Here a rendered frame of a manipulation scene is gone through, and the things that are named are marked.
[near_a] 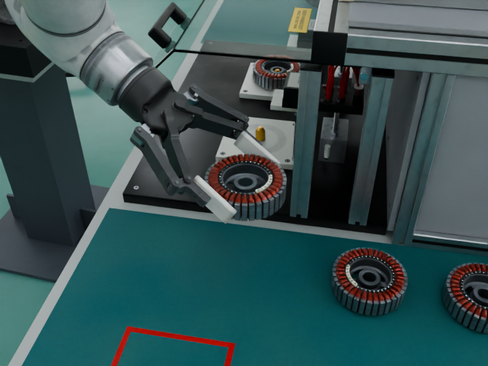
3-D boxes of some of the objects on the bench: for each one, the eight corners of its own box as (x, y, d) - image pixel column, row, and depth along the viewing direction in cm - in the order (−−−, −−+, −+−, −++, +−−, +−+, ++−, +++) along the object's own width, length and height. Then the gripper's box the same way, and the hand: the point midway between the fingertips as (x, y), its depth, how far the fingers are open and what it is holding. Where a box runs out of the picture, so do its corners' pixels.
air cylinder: (317, 160, 109) (319, 137, 106) (320, 139, 115) (323, 116, 111) (343, 163, 108) (347, 140, 105) (346, 141, 114) (348, 118, 111)
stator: (425, 293, 87) (430, 276, 84) (479, 266, 91) (485, 250, 88) (481, 348, 79) (488, 332, 77) (537, 317, 83) (545, 301, 81)
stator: (246, 87, 129) (246, 72, 126) (260, 65, 137) (261, 51, 134) (294, 95, 126) (295, 80, 124) (306, 72, 134) (306, 58, 132)
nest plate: (239, 97, 127) (239, 93, 127) (250, 67, 139) (250, 62, 138) (305, 104, 125) (306, 99, 125) (311, 72, 137) (311, 67, 136)
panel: (386, 230, 94) (422, 69, 75) (384, 53, 144) (405, -71, 125) (393, 231, 94) (430, 70, 75) (388, 54, 144) (410, -71, 125)
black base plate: (123, 202, 103) (122, 192, 102) (205, 48, 152) (205, 40, 150) (385, 235, 96) (387, 226, 95) (383, 62, 145) (384, 54, 144)
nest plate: (215, 161, 109) (215, 156, 108) (231, 119, 120) (231, 115, 120) (293, 170, 107) (293, 165, 106) (301, 126, 118) (301, 121, 118)
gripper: (175, 67, 88) (281, 162, 88) (68, 142, 73) (196, 257, 73) (192, 34, 83) (305, 134, 82) (80, 107, 67) (218, 232, 67)
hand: (243, 183), depth 78 cm, fingers closed on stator, 11 cm apart
